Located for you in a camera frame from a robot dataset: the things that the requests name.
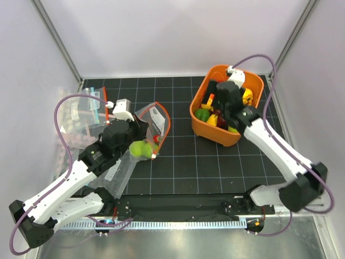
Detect green apple top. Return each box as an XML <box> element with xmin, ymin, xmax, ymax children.
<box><xmin>129</xmin><ymin>140</ymin><xmax>145</xmax><ymax>157</ymax></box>

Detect green apple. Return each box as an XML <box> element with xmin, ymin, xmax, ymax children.
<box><xmin>129</xmin><ymin>140</ymin><xmax>145</xmax><ymax>157</ymax></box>
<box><xmin>142</xmin><ymin>143</ymin><xmax>157</xmax><ymax>159</ymax></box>

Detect green bell pepper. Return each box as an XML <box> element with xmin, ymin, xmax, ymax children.
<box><xmin>194</xmin><ymin>108</ymin><xmax>210</xmax><ymax>122</ymax></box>

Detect red chili pepper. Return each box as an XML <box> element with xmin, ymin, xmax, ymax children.
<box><xmin>153</xmin><ymin>135</ymin><xmax>162</xmax><ymax>144</ymax></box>

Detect orange zipper clear bag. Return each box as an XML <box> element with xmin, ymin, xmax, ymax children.
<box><xmin>135</xmin><ymin>101</ymin><xmax>171</xmax><ymax>161</ymax></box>

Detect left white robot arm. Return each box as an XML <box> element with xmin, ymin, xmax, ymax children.
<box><xmin>9</xmin><ymin>118</ymin><xmax>149</xmax><ymax>249</ymax></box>

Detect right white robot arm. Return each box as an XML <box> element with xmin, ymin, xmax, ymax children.
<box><xmin>205</xmin><ymin>79</ymin><xmax>330</xmax><ymax>214</ymax></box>

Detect clear bag white label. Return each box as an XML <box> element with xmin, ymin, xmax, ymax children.
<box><xmin>87</xmin><ymin>152</ymin><xmax>139</xmax><ymax>199</ymax></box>

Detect yellow bell pepper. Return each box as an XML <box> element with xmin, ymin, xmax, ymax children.
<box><xmin>242</xmin><ymin>88</ymin><xmax>253</xmax><ymax>106</ymax></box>

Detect dark red plum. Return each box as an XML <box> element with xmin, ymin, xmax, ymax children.
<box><xmin>217</xmin><ymin>115</ymin><xmax>228</xmax><ymax>130</ymax></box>

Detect orange plastic basket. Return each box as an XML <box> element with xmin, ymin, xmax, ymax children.
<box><xmin>189</xmin><ymin>65</ymin><xmax>264</xmax><ymax>147</ymax></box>

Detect green pear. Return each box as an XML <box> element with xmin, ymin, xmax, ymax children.
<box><xmin>228</xmin><ymin>126</ymin><xmax>239</xmax><ymax>134</ymax></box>

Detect black grid mat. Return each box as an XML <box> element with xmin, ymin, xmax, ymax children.
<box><xmin>84</xmin><ymin>76</ymin><xmax>285</xmax><ymax>195</ymax></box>

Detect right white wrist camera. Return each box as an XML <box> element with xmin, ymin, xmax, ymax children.
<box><xmin>226</xmin><ymin>66</ymin><xmax>245</xmax><ymax>88</ymax></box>

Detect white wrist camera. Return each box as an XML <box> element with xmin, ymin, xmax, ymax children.
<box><xmin>105</xmin><ymin>99</ymin><xmax>134</xmax><ymax>121</ymax></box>
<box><xmin>226</xmin><ymin>66</ymin><xmax>245</xmax><ymax>88</ymax></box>

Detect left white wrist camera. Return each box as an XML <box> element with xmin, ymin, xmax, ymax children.
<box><xmin>105</xmin><ymin>99</ymin><xmax>134</xmax><ymax>121</ymax></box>

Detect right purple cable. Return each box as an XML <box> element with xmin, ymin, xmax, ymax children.
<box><xmin>233</xmin><ymin>54</ymin><xmax>335</xmax><ymax>237</ymax></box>

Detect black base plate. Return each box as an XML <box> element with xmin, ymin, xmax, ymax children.
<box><xmin>82</xmin><ymin>194</ymin><xmax>275</xmax><ymax>218</ymax></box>

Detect slotted cable duct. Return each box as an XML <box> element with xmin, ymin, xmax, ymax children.
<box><xmin>61</xmin><ymin>218</ymin><xmax>247</xmax><ymax>231</ymax></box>

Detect right aluminium frame post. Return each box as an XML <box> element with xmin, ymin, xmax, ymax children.
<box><xmin>275</xmin><ymin>0</ymin><xmax>320</xmax><ymax>71</ymax></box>

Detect aluminium frame post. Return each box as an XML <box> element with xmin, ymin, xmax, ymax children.
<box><xmin>30</xmin><ymin>0</ymin><xmax>82</xmax><ymax>84</ymax></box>
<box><xmin>275</xmin><ymin>0</ymin><xmax>320</xmax><ymax>71</ymax></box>

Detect left aluminium frame post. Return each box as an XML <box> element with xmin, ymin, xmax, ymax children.
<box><xmin>30</xmin><ymin>0</ymin><xmax>82</xmax><ymax>84</ymax></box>

